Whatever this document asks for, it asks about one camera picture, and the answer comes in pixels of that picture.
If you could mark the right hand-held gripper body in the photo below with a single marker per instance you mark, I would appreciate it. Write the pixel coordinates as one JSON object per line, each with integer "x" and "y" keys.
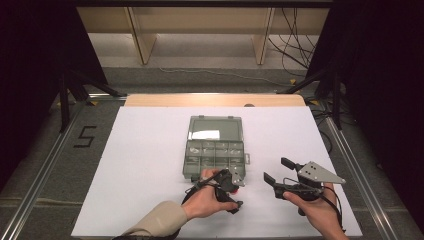
{"x": 316, "y": 175}

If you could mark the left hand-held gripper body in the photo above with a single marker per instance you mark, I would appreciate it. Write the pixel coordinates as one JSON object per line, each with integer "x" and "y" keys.
{"x": 225, "y": 181}

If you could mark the grey transparent compartment box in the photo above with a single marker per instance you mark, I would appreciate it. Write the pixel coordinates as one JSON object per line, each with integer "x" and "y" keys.
{"x": 213, "y": 153}

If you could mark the person's left hand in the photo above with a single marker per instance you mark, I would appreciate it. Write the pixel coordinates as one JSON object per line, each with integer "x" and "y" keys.
{"x": 203, "y": 201}

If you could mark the person's right hand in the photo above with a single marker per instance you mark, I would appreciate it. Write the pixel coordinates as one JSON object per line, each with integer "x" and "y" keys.
{"x": 320, "y": 213}

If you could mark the round grey table grommet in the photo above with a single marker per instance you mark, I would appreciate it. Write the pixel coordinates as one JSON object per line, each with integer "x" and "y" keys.
{"x": 249, "y": 105}

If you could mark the black metal stand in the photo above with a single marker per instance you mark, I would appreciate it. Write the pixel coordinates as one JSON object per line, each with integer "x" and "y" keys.
{"x": 64, "y": 106}
{"x": 336, "y": 106}

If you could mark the black curtain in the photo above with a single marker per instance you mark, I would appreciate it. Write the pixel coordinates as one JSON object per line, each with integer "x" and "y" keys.
{"x": 33, "y": 66}
{"x": 383, "y": 83}

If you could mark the light wooden shelf unit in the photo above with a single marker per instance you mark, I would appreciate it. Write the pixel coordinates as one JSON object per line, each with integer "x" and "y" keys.
{"x": 200, "y": 20}

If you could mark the aluminium frame rail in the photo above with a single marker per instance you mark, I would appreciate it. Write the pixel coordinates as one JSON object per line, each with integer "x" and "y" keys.
{"x": 44, "y": 170}
{"x": 106, "y": 97}
{"x": 362, "y": 185}

